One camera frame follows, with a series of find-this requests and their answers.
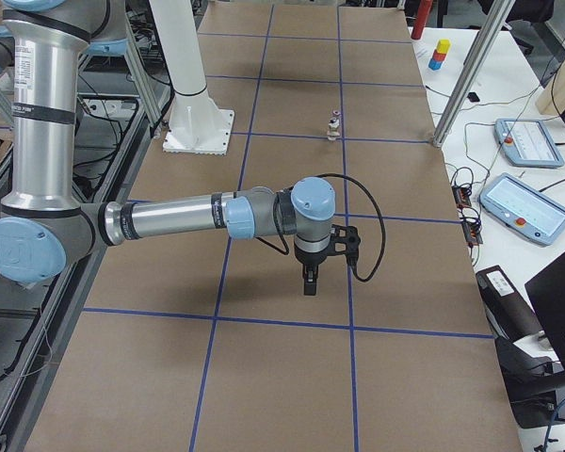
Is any black monitor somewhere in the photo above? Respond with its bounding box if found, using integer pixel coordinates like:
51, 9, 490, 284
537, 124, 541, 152
525, 251, 565, 367

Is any near teach pendant tablet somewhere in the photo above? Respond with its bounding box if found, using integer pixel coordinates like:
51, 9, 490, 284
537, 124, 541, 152
479, 173, 565, 246

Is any aluminium frame post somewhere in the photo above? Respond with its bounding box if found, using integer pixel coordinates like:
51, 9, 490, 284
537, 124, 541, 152
431, 0, 515, 148

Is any yellow red blue block stack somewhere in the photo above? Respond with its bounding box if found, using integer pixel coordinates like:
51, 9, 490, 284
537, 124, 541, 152
428, 39, 451, 71

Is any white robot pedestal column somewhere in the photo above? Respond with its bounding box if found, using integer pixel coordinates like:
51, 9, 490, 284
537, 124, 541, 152
150, 0, 234, 155

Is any small black box device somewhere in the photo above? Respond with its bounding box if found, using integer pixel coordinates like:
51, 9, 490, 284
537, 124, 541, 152
467, 91, 480, 103

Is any far teach pendant tablet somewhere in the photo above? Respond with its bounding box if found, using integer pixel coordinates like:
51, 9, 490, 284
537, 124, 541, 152
494, 119, 565, 169

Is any teach pendant tablet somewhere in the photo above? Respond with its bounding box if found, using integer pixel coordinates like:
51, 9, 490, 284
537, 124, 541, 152
479, 173, 565, 246
494, 119, 565, 169

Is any black electronics board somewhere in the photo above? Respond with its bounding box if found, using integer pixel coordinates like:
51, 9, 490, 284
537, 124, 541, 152
451, 185, 483, 248

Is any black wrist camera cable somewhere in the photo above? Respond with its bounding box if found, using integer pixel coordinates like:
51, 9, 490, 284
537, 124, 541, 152
313, 173, 387, 283

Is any black label printer box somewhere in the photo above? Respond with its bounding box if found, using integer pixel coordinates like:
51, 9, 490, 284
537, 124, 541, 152
476, 266, 542, 342

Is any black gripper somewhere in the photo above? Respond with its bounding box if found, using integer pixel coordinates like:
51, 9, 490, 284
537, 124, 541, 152
294, 246, 329, 296

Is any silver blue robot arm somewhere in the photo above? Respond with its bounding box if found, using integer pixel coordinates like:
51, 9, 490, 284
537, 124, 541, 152
0, 1, 335, 296

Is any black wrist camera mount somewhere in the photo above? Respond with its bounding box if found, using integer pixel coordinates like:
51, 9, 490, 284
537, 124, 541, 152
327, 224, 361, 269

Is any red cylinder bottle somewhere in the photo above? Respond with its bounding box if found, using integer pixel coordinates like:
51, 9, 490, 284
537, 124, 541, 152
411, 0, 433, 40

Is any brown paper table mat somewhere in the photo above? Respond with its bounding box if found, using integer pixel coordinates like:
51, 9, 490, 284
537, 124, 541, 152
26, 3, 521, 451

